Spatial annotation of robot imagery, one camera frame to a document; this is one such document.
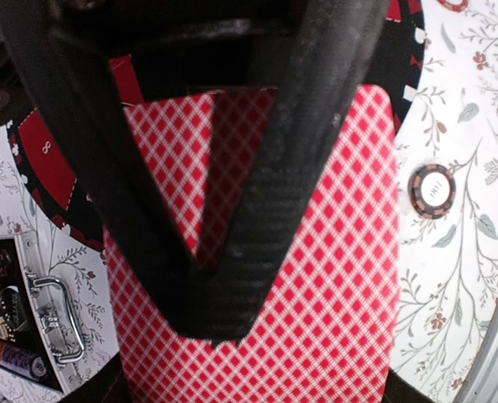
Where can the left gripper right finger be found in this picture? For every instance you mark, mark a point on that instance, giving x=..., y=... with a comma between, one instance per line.
x=397, y=390

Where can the floral white table cloth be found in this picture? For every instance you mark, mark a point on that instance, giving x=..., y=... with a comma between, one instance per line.
x=447, y=268

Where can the round red black poker mat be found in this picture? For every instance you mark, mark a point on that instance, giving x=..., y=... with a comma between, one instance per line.
x=179, y=65

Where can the orange chip stack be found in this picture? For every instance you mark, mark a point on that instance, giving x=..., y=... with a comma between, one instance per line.
x=454, y=6

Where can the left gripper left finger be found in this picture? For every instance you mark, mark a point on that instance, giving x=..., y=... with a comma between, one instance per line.
x=109, y=385

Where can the red playing card deck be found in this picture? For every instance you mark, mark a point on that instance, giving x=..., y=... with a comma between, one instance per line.
x=325, y=333

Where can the aluminium poker case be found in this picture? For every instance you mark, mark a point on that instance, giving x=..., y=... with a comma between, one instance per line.
x=40, y=337

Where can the left chip row in case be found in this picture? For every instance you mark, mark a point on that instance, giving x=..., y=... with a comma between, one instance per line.
x=22, y=361

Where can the black dealer button in case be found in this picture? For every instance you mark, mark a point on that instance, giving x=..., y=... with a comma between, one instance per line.
x=13, y=309

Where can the dark red chip stack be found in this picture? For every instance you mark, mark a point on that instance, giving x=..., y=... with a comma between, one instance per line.
x=432, y=190

